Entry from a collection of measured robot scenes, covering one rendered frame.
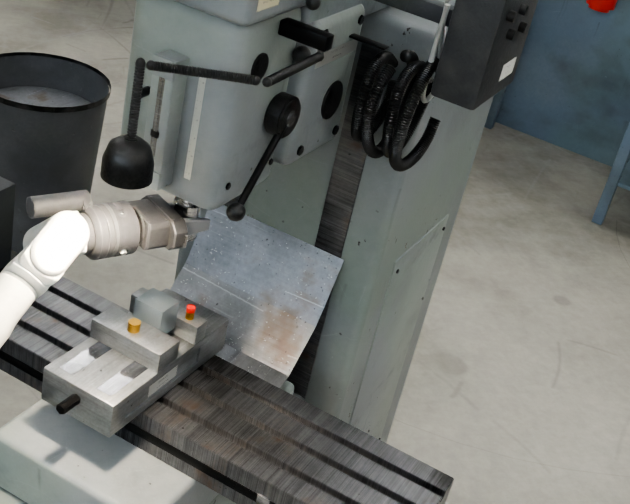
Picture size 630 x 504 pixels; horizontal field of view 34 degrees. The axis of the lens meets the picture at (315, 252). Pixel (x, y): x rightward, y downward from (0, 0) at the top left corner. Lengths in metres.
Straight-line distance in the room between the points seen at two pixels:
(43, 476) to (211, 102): 0.73
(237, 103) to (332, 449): 0.65
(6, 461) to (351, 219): 0.78
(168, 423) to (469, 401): 1.95
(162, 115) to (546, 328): 2.84
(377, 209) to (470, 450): 1.57
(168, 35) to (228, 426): 0.69
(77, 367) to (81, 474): 0.18
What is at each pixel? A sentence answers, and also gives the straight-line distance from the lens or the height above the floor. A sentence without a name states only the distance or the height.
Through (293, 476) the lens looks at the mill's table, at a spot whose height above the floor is 0.91.
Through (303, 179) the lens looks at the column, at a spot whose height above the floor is 1.19.
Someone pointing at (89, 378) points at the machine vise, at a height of 0.98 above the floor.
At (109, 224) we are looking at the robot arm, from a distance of 1.64.
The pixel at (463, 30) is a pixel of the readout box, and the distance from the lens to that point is 1.65.
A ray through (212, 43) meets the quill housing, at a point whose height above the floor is 1.58.
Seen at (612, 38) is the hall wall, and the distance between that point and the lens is 5.75.
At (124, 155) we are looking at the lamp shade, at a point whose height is 1.46.
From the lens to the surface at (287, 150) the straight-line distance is 1.72.
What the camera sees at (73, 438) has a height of 0.83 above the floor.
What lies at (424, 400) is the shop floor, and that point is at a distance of 3.56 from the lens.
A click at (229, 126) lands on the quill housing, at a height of 1.46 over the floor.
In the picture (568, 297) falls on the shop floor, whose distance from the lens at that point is 4.45.
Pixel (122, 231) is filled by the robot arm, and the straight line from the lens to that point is 1.65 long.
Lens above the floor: 2.09
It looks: 30 degrees down
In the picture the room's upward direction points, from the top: 13 degrees clockwise
